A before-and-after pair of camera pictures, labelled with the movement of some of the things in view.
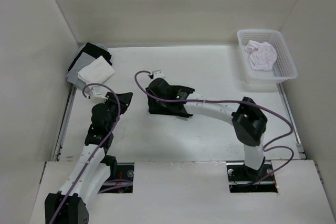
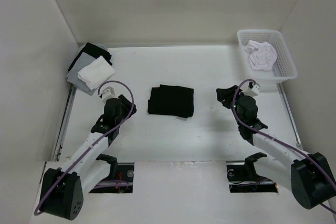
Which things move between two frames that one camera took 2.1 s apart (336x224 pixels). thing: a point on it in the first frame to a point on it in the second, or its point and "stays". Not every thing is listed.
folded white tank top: [96, 72] stays
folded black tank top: [90, 49] stays
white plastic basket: [284, 67] stays
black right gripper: [151, 94] to [226, 94]
